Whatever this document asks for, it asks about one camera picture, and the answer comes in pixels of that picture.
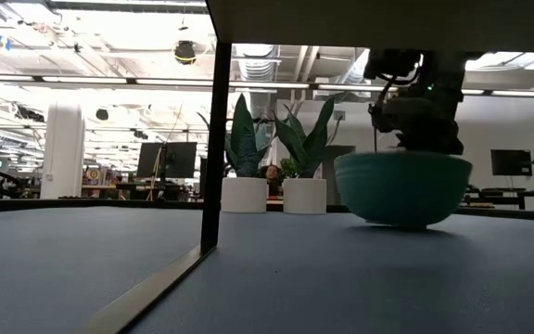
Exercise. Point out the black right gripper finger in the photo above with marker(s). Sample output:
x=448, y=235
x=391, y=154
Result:
x=434, y=144

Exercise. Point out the large blue bowl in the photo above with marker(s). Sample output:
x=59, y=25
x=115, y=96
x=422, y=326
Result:
x=401, y=195

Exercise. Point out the black computer monitor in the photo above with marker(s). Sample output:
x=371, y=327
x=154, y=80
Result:
x=510, y=162
x=179, y=160

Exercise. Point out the green plant in white pot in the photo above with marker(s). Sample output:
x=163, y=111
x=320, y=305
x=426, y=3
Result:
x=304, y=197
x=246, y=195

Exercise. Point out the small green plant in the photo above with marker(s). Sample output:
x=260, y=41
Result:
x=288, y=167

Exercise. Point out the blue table mat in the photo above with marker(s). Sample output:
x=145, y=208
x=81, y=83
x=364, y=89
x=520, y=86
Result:
x=341, y=278

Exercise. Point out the person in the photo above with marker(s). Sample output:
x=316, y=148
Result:
x=272, y=175

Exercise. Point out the black round ceiling device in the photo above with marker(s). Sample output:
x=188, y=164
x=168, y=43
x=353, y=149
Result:
x=185, y=52

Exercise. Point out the long light bar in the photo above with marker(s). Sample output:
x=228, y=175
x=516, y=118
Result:
x=109, y=80

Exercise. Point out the colourful printed box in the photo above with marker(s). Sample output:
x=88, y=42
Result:
x=94, y=176

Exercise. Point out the white column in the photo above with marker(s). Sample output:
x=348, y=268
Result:
x=63, y=153

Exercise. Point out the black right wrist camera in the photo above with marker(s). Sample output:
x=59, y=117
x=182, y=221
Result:
x=390, y=62

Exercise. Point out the silver ventilation duct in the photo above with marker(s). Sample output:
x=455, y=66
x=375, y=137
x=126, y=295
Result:
x=258, y=69

